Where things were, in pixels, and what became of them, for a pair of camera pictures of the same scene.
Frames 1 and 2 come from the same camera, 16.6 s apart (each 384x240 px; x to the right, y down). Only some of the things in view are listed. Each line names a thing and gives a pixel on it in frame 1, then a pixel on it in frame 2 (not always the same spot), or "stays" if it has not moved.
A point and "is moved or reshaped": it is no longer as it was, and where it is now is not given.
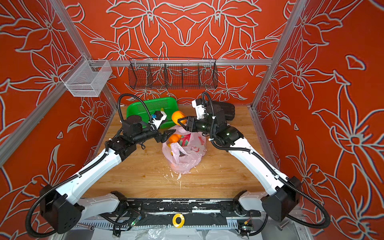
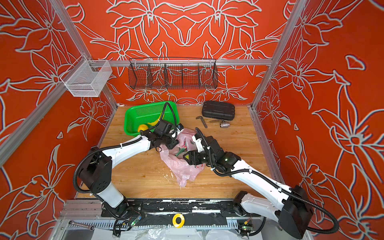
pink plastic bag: [185, 159] is moved or reshaped
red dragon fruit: [184, 140] to [183, 149]
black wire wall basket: [172, 73] stays
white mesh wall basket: [89, 79] stays
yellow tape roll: [174, 220] stays
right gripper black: [189, 122] to [191, 154]
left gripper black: [166, 133] to [173, 143]
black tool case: [229, 109] stays
